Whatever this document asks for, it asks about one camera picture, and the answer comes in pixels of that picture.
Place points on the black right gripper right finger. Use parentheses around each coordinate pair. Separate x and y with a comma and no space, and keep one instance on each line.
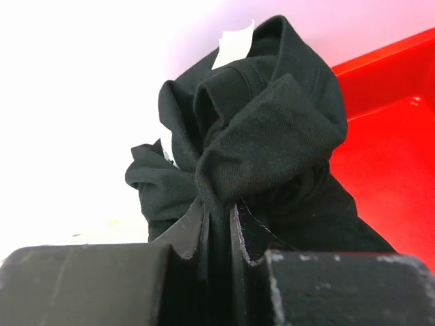
(276,285)

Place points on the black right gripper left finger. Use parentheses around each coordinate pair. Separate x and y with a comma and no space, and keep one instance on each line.
(162,282)

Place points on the black t-shirt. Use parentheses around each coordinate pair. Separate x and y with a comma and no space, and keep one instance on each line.
(259,131)

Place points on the red plastic bin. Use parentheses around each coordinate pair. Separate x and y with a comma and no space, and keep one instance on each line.
(387,160)

